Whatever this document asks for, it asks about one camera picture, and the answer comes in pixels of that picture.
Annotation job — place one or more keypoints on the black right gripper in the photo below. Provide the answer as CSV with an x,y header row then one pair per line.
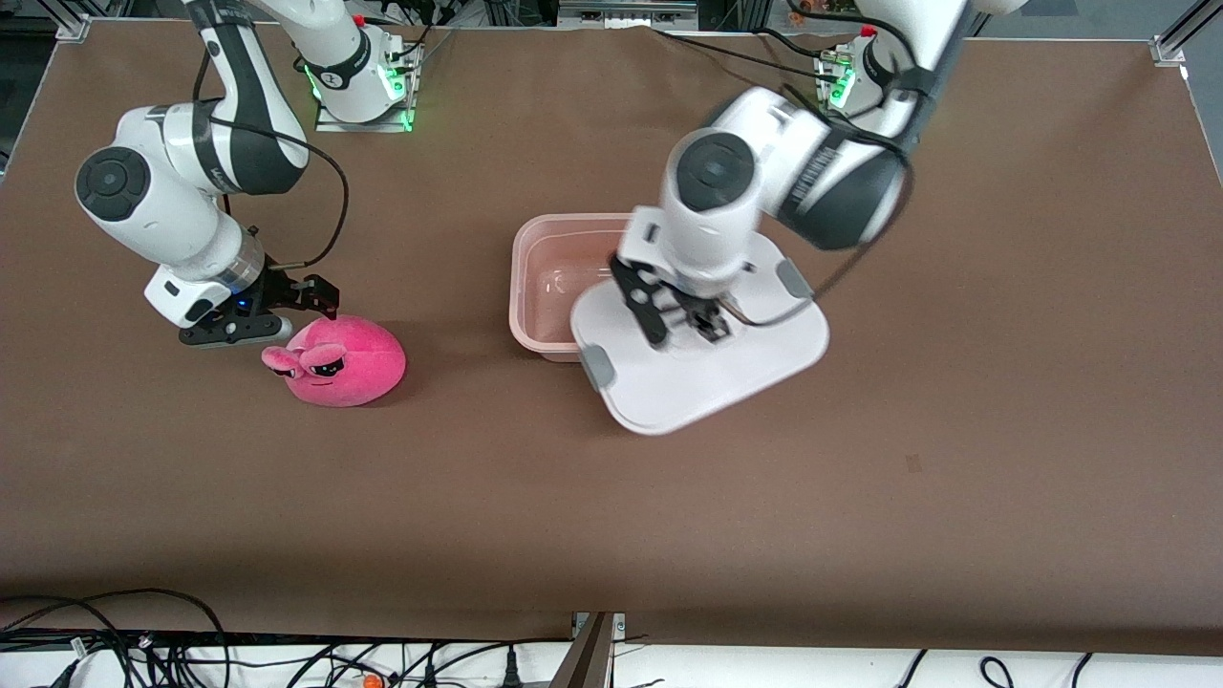
x,y
281,292

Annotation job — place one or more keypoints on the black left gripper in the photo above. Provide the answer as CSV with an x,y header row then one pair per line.
x,y
705,319

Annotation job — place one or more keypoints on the white lid with grey clips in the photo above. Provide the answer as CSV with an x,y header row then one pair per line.
x,y
688,382

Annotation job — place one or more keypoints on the pink round plush toy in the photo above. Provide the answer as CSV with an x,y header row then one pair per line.
x,y
354,368

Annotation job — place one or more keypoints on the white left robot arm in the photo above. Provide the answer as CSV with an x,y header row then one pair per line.
x,y
726,220

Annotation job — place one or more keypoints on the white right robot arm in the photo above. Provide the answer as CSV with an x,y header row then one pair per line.
x,y
172,153

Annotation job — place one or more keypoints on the pink plastic storage box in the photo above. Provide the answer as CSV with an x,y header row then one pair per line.
x,y
554,287

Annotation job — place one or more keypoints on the brown table cover sheet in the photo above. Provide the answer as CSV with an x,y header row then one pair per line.
x,y
611,516

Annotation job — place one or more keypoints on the grey metal equipment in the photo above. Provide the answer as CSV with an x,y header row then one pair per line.
x,y
626,11

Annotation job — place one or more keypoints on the aluminium frame post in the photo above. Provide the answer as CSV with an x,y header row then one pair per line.
x,y
588,659

